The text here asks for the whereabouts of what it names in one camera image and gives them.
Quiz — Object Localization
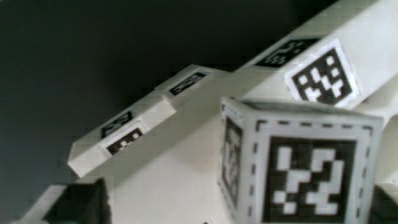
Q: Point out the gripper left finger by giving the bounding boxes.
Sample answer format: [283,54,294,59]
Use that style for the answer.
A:
[12,177,115,224]

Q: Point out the white chair back frame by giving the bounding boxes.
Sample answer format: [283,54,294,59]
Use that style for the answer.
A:
[70,0,398,224]

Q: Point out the white chair leg with tag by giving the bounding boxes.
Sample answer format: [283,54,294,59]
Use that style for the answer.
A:
[68,65,228,177]

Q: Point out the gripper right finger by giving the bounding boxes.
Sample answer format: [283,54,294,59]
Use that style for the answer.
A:
[370,183,398,224]

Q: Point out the white tagged cube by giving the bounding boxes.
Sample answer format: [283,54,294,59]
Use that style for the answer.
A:
[219,97,385,224]

